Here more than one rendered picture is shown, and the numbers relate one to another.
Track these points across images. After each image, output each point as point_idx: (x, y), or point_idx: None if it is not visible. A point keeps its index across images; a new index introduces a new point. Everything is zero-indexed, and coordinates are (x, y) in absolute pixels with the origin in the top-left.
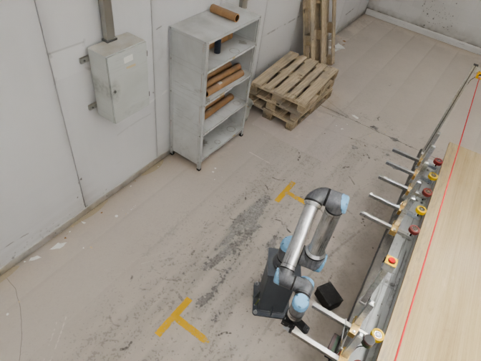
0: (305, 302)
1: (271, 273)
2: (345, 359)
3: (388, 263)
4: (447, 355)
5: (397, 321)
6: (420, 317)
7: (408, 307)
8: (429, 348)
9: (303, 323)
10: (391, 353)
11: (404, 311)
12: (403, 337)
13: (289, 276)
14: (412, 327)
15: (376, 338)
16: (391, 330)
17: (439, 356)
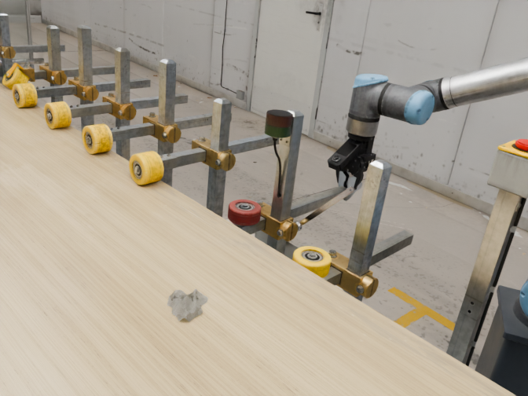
0: (368, 76)
1: (504, 291)
2: (268, 213)
3: (511, 141)
4: (196, 377)
5: (346, 309)
6: (360, 377)
7: (403, 361)
8: (240, 340)
9: (346, 153)
10: (255, 258)
11: (384, 341)
12: (295, 300)
13: (427, 83)
14: (322, 335)
15: (302, 249)
16: (320, 284)
17: (203, 353)
